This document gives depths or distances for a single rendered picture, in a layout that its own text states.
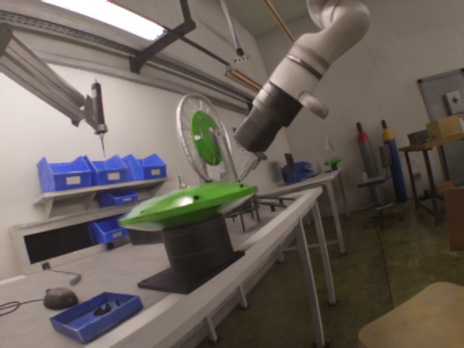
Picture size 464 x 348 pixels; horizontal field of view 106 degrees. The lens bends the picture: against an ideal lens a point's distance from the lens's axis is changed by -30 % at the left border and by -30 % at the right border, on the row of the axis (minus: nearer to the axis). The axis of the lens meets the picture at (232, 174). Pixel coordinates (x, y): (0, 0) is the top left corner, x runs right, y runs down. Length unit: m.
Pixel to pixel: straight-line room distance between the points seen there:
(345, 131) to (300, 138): 0.93
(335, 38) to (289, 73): 0.09
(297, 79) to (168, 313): 0.41
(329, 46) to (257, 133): 0.18
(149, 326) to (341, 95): 5.05
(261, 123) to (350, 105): 4.75
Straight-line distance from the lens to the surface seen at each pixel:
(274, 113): 0.40
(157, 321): 0.39
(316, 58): 0.41
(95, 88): 0.93
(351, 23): 0.42
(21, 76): 0.63
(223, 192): 0.42
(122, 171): 1.32
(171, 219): 0.41
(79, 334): 0.37
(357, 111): 5.11
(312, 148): 5.11
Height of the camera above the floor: 1.07
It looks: 3 degrees up
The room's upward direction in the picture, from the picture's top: 14 degrees counter-clockwise
